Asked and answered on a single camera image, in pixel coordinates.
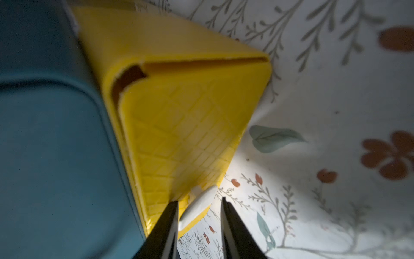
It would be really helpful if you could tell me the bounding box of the yellow bottom drawer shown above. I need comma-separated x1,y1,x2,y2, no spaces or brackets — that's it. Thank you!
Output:
114,58,271,235

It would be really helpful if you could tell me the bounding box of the teal yellow drawer cabinet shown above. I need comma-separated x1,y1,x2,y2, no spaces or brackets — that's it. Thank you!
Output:
1,1,271,259

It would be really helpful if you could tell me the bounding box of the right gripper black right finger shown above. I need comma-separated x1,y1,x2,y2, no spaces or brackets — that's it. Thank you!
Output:
221,197,266,259

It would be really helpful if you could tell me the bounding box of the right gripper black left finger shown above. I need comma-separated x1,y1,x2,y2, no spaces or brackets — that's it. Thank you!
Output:
133,201,179,259

